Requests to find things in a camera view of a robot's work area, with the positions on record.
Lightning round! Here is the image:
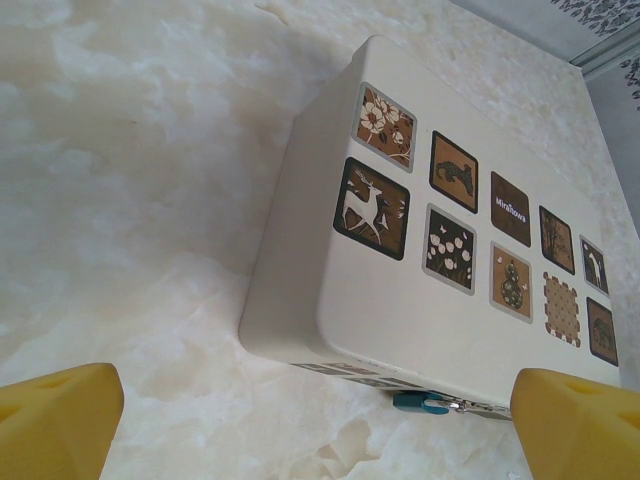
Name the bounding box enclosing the white tin box with pictures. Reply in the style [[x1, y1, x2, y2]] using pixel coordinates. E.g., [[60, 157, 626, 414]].
[[237, 34, 624, 419]]

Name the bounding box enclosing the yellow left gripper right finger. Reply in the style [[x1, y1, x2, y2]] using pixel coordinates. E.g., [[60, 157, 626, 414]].
[[509, 368, 640, 480]]

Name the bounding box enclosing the aluminium frame profile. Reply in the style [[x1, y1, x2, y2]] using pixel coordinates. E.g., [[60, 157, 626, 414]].
[[572, 22, 640, 84]]

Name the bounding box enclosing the teal padlock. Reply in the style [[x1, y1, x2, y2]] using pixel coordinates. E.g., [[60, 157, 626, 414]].
[[392, 390, 446, 417]]

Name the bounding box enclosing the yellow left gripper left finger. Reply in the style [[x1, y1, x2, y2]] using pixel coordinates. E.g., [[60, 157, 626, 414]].
[[0, 363, 125, 480]]

